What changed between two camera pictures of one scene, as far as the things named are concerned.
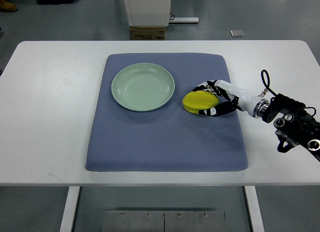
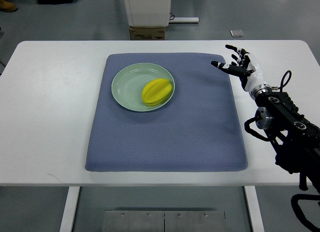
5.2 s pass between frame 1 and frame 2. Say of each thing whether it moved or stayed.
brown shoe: stayed
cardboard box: stayed
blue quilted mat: stayed
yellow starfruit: moved
